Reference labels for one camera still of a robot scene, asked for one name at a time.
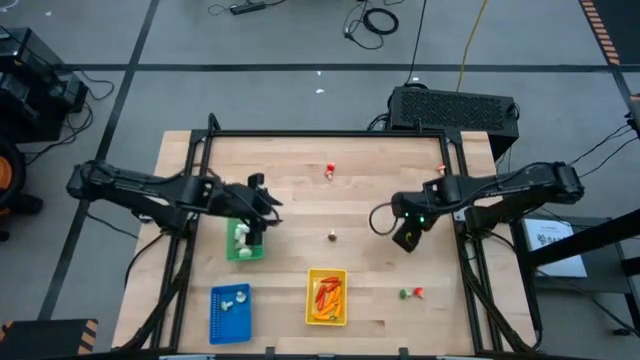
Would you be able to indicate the yellow tag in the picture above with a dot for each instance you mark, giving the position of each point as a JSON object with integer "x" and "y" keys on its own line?
{"x": 410, "y": 238}

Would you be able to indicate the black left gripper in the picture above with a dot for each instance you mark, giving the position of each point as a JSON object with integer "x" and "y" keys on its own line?
{"x": 240, "y": 200}

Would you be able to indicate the brown cap mushroom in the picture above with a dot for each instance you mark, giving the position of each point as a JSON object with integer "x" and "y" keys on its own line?
{"x": 332, "y": 236}

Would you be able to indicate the green plastic basket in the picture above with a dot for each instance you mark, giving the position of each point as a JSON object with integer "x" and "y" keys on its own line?
{"x": 232, "y": 252}

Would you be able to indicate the black equipment cart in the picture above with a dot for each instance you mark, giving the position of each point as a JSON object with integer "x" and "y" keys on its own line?
{"x": 35, "y": 85}

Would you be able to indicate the orange black wheeled machine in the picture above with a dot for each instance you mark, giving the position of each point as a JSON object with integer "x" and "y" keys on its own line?
{"x": 10, "y": 185}

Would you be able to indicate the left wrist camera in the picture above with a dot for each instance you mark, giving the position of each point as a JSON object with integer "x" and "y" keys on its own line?
{"x": 256, "y": 179}

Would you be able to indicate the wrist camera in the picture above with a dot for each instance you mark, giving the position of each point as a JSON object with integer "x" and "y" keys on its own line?
{"x": 256, "y": 179}
{"x": 406, "y": 242}

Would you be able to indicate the white paper sheet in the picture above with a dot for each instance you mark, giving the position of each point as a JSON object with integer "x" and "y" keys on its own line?
{"x": 555, "y": 245}

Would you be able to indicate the black power strip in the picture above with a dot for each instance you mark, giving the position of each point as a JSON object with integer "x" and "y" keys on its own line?
{"x": 247, "y": 7}

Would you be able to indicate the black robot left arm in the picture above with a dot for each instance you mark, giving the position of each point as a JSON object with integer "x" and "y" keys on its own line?
{"x": 130, "y": 182}

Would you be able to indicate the black hazard-striped floor mat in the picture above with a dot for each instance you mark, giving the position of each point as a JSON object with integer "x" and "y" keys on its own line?
{"x": 50, "y": 339}
{"x": 612, "y": 20}

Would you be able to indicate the green cap mushroom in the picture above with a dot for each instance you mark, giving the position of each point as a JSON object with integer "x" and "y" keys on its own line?
{"x": 404, "y": 294}
{"x": 226, "y": 305}

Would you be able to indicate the black perforated computer case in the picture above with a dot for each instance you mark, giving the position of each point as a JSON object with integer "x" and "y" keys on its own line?
{"x": 450, "y": 112}

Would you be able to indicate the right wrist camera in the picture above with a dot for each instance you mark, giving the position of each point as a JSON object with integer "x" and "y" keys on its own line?
{"x": 406, "y": 242}

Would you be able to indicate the black diagonal strut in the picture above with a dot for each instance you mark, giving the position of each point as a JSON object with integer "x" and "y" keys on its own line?
{"x": 585, "y": 237}

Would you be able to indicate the white plush toy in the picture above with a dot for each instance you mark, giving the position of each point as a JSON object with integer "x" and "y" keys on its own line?
{"x": 242, "y": 231}

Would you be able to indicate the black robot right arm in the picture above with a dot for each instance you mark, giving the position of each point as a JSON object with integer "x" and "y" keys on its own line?
{"x": 525, "y": 187}

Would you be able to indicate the blue plastic basket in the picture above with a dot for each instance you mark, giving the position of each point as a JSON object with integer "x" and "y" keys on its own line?
{"x": 230, "y": 325}

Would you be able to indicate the orange pepper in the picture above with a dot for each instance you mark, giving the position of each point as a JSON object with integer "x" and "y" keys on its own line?
{"x": 322, "y": 316}
{"x": 340, "y": 309}
{"x": 328, "y": 308}

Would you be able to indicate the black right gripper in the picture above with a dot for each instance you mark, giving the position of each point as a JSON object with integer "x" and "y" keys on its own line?
{"x": 415, "y": 207}

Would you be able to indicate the black aluminium table frame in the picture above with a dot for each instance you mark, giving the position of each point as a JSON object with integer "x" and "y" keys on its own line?
{"x": 325, "y": 134}

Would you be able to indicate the yellow plastic basket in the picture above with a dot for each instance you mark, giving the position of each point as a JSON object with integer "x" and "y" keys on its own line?
{"x": 310, "y": 280}

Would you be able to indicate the black side table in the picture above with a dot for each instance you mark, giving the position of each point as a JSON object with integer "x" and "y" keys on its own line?
{"x": 605, "y": 280}

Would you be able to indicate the white mushroom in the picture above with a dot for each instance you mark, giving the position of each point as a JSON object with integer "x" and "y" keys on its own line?
{"x": 242, "y": 296}

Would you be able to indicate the orange carrot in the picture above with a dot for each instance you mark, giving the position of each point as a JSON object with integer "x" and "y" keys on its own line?
{"x": 332, "y": 299}

